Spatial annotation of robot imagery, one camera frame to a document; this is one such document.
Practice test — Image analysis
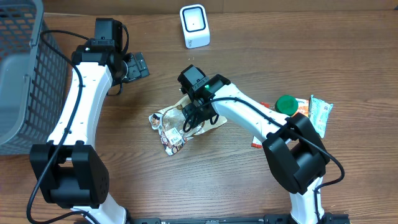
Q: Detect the teal tissue pack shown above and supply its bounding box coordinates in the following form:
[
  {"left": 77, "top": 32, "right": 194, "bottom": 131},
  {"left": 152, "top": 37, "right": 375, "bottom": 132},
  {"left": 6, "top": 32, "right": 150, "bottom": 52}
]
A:
[{"left": 308, "top": 95, "right": 333, "bottom": 138}]

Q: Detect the orange tissue pack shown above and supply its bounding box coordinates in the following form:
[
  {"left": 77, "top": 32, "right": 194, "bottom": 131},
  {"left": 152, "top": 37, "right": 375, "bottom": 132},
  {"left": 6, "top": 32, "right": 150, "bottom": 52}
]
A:
[{"left": 295, "top": 98, "right": 310, "bottom": 117}]

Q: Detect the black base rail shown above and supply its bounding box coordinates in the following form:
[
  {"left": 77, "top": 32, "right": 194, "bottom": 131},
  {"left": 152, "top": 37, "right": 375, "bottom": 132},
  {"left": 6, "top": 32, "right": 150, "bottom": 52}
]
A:
[{"left": 127, "top": 213, "right": 351, "bottom": 224}]

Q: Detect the white barcode scanner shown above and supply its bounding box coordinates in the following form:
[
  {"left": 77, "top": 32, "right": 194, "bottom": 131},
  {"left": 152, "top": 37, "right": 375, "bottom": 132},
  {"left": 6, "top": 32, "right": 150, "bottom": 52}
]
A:
[{"left": 179, "top": 4, "right": 210, "bottom": 49}]

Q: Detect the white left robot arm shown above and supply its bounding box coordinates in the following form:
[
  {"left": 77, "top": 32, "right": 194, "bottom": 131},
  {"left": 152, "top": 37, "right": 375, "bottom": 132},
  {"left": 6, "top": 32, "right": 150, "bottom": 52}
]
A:
[{"left": 29, "top": 18, "right": 149, "bottom": 223}]

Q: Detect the grey plastic basket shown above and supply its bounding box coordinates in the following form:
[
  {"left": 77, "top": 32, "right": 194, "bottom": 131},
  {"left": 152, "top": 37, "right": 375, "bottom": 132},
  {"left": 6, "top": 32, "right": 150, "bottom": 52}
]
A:
[{"left": 1, "top": 0, "right": 68, "bottom": 156}]

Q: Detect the green lid jar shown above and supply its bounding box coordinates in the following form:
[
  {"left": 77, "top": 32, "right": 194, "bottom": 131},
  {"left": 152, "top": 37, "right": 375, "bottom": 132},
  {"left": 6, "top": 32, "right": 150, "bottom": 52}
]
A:
[{"left": 274, "top": 95, "right": 299, "bottom": 116}]

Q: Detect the red snack stick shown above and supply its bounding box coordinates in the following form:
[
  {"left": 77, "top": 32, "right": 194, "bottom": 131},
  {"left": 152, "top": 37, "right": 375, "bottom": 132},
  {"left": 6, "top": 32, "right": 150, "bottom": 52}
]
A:
[{"left": 251, "top": 102, "right": 270, "bottom": 148}]

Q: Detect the beige brown snack bag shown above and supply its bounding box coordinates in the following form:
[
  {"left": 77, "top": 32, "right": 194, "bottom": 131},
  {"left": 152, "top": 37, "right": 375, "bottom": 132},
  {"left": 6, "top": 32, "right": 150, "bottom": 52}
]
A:
[{"left": 149, "top": 96, "right": 227, "bottom": 156}]

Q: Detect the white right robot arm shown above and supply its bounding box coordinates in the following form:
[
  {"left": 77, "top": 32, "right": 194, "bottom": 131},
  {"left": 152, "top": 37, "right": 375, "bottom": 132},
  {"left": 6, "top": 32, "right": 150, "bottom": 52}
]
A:
[{"left": 177, "top": 65, "right": 330, "bottom": 223}]

